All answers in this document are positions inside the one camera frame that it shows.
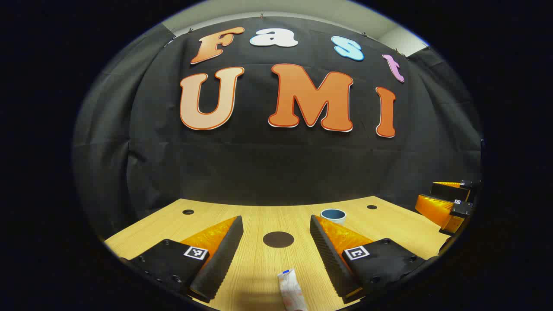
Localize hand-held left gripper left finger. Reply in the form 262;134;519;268
119;215;244;303

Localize dark brown round coaster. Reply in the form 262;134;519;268
263;231;295;248

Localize wooden desktop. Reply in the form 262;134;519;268
105;195;452;311

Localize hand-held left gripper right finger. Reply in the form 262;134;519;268
309;214;433;303

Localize white toothpaste tube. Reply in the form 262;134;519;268
277;269;308;311

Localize light blue cup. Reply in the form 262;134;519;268
320;209;347;225

